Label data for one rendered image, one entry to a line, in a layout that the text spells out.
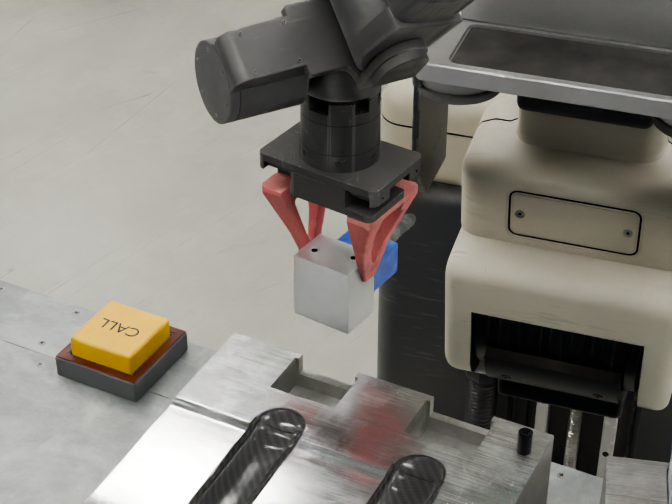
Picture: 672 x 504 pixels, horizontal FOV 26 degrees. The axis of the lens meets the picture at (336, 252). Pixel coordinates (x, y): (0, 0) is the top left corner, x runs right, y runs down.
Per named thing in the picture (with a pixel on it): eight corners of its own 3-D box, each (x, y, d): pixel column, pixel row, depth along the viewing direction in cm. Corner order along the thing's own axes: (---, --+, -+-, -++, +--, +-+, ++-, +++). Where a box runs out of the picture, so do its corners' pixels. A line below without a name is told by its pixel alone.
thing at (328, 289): (385, 235, 121) (386, 179, 118) (437, 254, 118) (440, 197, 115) (294, 313, 112) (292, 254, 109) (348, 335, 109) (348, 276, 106)
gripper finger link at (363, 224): (368, 310, 106) (371, 200, 100) (288, 278, 109) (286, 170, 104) (417, 266, 110) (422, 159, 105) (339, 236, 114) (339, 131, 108)
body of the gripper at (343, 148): (374, 216, 101) (377, 122, 97) (256, 173, 106) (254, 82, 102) (423, 176, 106) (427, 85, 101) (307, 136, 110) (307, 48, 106)
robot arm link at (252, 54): (440, 52, 92) (390, -69, 93) (277, 93, 87) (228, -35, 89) (373, 122, 103) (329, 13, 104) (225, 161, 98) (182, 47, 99)
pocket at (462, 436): (428, 433, 108) (430, 394, 106) (495, 455, 106) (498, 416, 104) (402, 470, 104) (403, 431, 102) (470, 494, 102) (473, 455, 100)
